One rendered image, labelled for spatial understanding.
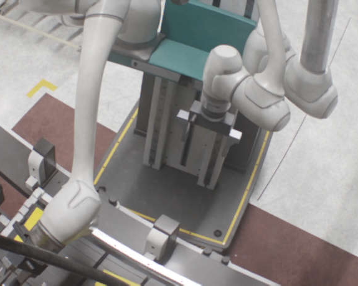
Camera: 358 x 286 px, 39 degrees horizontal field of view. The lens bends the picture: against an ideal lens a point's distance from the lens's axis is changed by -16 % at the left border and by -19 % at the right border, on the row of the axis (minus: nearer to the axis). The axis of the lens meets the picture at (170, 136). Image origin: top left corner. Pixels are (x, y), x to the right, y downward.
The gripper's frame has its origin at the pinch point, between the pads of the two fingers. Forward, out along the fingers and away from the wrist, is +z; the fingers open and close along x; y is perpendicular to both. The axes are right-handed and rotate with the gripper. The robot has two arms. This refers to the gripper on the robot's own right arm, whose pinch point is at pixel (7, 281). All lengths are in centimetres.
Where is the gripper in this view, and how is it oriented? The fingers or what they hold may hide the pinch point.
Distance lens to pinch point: 137.0
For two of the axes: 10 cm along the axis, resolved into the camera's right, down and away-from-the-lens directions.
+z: -6.9, 7.2, -0.8
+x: 2.5, 3.5, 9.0
